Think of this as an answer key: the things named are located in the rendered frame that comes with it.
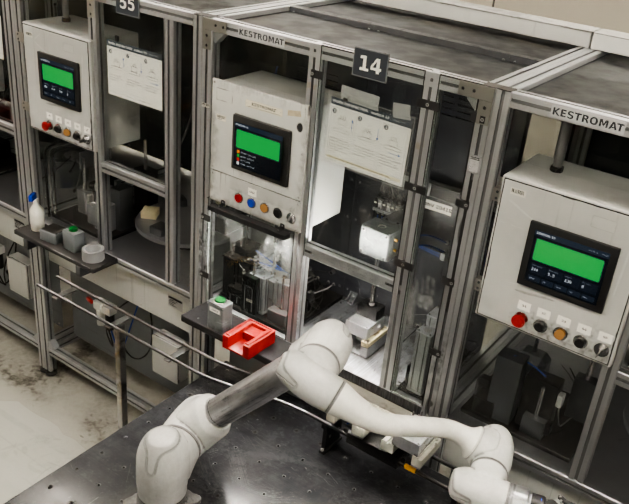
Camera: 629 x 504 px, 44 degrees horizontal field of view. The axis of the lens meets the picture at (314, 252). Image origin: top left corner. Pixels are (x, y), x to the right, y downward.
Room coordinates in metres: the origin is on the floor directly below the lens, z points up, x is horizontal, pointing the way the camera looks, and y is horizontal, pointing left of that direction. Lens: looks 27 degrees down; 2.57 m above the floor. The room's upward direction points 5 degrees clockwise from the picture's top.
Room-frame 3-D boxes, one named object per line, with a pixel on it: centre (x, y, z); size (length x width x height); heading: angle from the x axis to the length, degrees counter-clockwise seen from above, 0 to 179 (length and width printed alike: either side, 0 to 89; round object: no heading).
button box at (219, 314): (2.54, 0.33, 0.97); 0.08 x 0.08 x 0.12; 57
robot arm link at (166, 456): (1.85, 0.40, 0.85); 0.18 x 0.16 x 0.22; 164
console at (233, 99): (2.68, 0.17, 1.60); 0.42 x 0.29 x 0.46; 57
